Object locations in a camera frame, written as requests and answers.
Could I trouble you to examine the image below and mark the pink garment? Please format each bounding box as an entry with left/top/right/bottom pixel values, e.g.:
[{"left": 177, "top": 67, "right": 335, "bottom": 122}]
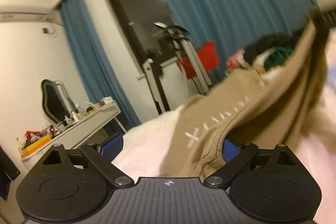
[{"left": 226, "top": 49, "right": 245, "bottom": 73}]

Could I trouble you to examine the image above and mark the white air conditioner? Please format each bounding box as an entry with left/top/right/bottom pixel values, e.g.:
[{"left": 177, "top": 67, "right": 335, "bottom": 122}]
[{"left": 1, "top": 12, "right": 63, "bottom": 26}]

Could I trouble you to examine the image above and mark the narrow teal curtain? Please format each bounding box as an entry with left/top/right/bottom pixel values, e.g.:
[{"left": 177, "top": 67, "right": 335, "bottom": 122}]
[{"left": 58, "top": 0, "right": 141, "bottom": 130}]

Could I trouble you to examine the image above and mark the dark window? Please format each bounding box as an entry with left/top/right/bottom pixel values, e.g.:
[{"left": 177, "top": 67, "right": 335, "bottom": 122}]
[{"left": 109, "top": 0, "right": 174, "bottom": 66}]

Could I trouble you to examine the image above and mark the yellow box on table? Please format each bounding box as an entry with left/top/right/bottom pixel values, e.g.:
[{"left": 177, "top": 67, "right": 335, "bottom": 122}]
[{"left": 21, "top": 134, "right": 52, "bottom": 159}]

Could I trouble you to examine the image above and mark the black framed mirror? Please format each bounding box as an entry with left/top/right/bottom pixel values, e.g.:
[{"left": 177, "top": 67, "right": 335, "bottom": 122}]
[{"left": 41, "top": 79, "right": 69, "bottom": 124}]

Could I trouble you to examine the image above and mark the green garment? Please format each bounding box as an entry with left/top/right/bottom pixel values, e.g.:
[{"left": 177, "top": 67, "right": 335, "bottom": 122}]
[{"left": 264, "top": 46, "right": 293, "bottom": 71}]

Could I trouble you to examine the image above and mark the black garment on pile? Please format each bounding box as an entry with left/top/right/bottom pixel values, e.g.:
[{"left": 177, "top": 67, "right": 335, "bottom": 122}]
[{"left": 243, "top": 33, "right": 299, "bottom": 65}]

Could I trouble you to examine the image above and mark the red basket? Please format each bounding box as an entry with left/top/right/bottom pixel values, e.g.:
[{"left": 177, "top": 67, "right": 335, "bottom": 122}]
[{"left": 182, "top": 42, "right": 220, "bottom": 79}]

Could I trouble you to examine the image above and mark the tan t-shirt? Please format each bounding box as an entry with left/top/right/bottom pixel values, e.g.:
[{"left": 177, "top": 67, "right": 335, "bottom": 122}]
[{"left": 159, "top": 12, "right": 335, "bottom": 180}]

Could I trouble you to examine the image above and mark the white dressing table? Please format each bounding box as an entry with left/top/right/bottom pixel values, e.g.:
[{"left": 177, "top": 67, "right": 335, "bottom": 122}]
[{"left": 22, "top": 101, "right": 127, "bottom": 171}]

